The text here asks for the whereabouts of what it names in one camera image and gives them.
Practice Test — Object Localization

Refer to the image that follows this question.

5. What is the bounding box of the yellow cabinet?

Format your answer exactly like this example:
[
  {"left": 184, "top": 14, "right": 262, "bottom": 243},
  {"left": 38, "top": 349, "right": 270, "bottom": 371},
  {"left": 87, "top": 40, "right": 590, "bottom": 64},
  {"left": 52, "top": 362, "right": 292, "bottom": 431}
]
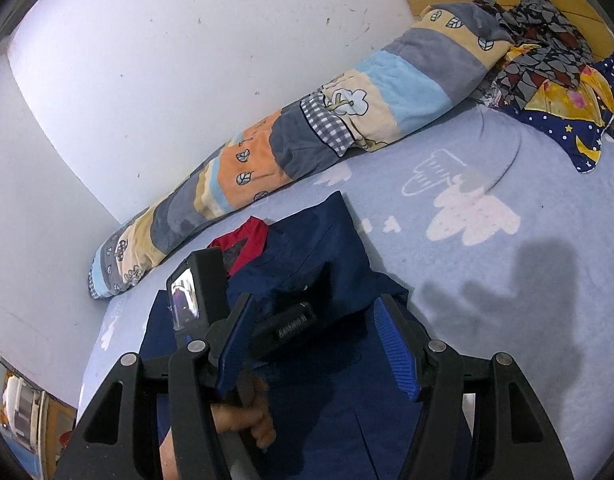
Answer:
[{"left": 0, "top": 360, "right": 78, "bottom": 472}]

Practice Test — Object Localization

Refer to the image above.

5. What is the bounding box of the navy yellow star-print cloth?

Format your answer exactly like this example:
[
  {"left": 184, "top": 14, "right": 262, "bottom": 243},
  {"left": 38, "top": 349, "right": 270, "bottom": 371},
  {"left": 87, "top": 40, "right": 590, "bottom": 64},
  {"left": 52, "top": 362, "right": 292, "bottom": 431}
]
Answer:
[{"left": 502, "top": 49, "right": 614, "bottom": 176}]

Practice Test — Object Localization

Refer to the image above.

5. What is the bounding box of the grey red leaf-pattern garment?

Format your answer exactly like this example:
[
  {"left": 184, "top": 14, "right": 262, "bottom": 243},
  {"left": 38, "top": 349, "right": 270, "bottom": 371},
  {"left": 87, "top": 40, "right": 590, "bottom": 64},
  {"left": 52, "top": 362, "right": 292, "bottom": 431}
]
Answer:
[{"left": 469, "top": 0, "right": 596, "bottom": 111}]

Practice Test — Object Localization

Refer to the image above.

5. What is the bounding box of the rolled patchwork quilt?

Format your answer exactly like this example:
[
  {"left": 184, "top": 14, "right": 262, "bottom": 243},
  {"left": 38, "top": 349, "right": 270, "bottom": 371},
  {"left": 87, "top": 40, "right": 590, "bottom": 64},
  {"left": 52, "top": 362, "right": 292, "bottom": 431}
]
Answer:
[{"left": 87, "top": 2, "right": 512, "bottom": 302}]

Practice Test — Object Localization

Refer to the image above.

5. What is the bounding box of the light blue cloud bed sheet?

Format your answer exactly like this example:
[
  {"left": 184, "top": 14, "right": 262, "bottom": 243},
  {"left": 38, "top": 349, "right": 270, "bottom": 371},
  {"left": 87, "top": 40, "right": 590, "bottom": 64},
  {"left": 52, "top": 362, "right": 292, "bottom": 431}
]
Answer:
[{"left": 77, "top": 92, "right": 614, "bottom": 480}]

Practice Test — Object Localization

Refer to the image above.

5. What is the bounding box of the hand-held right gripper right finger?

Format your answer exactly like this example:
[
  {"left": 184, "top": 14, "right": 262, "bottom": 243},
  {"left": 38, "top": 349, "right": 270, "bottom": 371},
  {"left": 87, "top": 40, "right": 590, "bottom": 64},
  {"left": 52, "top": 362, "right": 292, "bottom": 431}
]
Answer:
[{"left": 374, "top": 294, "right": 576, "bottom": 480}]

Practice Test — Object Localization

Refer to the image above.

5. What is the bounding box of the white appliance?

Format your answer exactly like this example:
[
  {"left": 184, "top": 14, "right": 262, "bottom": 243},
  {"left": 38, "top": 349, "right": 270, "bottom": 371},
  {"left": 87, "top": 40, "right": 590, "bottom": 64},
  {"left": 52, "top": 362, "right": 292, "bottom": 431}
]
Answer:
[{"left": 1, "top": 375, "right": 44, "bottom": 438}]

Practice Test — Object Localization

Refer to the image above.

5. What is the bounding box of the person's left forearm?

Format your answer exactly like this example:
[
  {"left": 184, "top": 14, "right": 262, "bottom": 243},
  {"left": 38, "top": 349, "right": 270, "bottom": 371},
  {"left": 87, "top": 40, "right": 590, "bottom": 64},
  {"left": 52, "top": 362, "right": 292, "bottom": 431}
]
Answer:
[{"left": 158, "top": 430, "right": 178, "bottom": 480}]

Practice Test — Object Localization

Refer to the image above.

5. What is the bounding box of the person's left hand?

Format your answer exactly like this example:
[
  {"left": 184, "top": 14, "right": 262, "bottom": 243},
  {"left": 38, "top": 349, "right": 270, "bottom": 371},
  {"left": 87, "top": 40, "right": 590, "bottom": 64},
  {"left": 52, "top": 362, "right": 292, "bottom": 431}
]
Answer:
[{"left": 211, "top": 374, "right": 278, "bottom": 452}]

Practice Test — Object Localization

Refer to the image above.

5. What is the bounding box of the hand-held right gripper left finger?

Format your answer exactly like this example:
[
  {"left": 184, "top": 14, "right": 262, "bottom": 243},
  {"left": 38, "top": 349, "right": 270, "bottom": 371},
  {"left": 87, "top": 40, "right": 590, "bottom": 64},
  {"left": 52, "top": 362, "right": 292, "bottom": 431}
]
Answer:
[{"left": 54, "top": 292, "right": 258, "bottom": 480}]

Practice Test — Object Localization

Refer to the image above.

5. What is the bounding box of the navy blue garment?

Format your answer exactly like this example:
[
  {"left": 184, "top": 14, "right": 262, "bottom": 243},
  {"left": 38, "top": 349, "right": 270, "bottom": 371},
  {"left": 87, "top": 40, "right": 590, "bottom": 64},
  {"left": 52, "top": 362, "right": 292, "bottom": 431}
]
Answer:
[{"left": 137, "top": 190, "right": 476, "bottom": 480}]

